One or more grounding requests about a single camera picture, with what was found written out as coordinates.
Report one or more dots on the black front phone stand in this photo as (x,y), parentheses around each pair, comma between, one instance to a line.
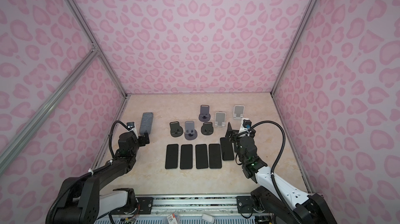
(207,128)

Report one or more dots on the green-edged black phone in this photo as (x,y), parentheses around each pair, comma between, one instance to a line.
(226,149)

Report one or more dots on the blue-edged black phone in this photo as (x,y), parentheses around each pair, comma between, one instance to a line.
(215,158)

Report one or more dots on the grey foam pad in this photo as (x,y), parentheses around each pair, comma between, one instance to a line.
(146,123)

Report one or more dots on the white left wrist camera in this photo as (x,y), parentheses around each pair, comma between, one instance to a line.
(132,128)

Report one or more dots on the white rear right stand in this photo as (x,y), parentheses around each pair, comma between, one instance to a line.
(238,112)

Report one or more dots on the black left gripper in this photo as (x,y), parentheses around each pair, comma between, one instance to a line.
(142,142)

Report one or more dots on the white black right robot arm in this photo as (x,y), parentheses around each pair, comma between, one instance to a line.
(274,194)

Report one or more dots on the black left rear stand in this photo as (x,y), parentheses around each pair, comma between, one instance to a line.
(175,129)

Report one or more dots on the purple-edged phone with glare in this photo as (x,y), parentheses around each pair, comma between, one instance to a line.
(186,157)

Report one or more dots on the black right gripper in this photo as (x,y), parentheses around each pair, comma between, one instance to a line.
(229,132)

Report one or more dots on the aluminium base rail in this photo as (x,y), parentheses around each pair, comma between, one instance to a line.
(195,204)

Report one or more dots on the white folding phone stand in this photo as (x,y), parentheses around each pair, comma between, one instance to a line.
(220,119)

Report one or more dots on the grey round stand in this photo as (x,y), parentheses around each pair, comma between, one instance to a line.
(190,131)
(204,115)

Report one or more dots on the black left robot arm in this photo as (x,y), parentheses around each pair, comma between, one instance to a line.
(93,186)

